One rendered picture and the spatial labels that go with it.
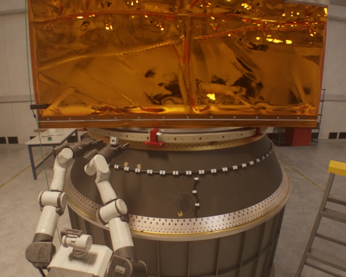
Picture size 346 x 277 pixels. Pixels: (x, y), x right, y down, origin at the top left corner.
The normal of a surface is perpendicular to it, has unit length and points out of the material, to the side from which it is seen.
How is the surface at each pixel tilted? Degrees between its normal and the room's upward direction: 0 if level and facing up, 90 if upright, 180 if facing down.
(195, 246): 90
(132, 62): 87
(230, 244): 90
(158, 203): 62
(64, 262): 10
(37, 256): 35
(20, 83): 90
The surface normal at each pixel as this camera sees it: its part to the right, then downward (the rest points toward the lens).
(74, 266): -0.01, -0.90
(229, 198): 0.29, -0.23
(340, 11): 0.06, 0.26
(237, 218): 0.24, -0.54
